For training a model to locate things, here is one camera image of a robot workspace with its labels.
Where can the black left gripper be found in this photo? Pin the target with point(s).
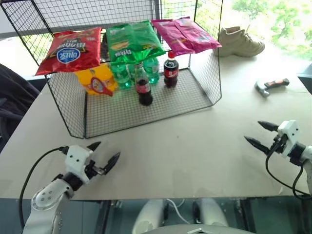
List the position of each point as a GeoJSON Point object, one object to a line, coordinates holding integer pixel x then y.
{"type": "Point", "coordinates": [90, 170]}

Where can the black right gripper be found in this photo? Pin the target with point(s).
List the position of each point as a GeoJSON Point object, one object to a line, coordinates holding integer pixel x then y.
{"type": "Point", "coordinates": [279, 145]}

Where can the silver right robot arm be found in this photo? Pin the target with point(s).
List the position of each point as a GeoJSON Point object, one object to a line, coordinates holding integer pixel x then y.
{"type": "Point", "coordinates": [303, 153]}

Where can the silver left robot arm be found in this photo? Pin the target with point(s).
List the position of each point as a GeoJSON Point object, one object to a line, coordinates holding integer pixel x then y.
{"type": "Point", "coordinates": [46, 197]}

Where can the glass cola bottle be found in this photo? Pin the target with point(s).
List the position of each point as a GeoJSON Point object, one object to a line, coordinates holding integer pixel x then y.
{"type": "Point", "coordinates": [144, 90]}

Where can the green plastic soda bottle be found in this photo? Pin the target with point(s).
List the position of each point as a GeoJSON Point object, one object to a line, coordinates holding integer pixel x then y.
{"type": "Point", "coordinates": [151, 69]}
{"type": "Point", "coordinates": [121, 76]}

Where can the dark box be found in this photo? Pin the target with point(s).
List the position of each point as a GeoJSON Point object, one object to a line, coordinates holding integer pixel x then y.
{"type": "Point", "coordinates": [306, 78]}

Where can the grey rounded robot leg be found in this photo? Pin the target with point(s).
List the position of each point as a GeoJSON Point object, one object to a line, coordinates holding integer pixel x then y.
{"type": "Point", "coordinates": [210, 212]}
{"type": "Point", "coordinates": [148, 214]}

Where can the yellow snack bag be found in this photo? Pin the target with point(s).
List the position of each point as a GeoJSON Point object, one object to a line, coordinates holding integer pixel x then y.
{"type": "Point", "coordinates": [103, 73]}

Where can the beige shoe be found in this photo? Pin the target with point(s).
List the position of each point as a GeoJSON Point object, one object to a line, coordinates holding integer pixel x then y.
{"type": "Point", "coordinates": [237, 42]}

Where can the dark cloth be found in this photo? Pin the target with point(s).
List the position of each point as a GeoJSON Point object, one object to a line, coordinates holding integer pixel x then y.
{"type": "Point", "coordinates": [14, 97]}

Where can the red chip bag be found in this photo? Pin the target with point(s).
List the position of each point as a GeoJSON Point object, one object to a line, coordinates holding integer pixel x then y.
{"type": "Point", "coordinates": [70, 52]}

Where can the grey robot torso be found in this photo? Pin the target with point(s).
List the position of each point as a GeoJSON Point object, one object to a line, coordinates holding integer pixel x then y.
{"type": "Point", "coordinates": [200, 230]}

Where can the green chip bag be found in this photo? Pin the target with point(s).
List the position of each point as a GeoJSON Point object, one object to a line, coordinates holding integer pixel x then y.
{"type": "Point", "coordinates": [132, 41]}

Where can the pink chip bag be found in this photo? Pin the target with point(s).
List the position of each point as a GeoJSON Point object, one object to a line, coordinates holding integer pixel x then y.
{"type": "Point", "coordinates": [185, 36]}

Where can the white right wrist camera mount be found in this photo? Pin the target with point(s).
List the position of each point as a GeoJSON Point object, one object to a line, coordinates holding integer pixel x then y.
{"type": "Point", "coordinates": [289, 136]}

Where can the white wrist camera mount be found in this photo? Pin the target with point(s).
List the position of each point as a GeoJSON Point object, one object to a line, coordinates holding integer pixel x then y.
{"type": "Point", "coordinates": [76, 158]}
{"type": "Point", "coordinates": [289, 136]}

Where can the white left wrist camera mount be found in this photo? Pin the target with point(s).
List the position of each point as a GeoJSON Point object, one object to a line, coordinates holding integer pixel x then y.
{"type": "Point", "coordinates": [76, 158]}

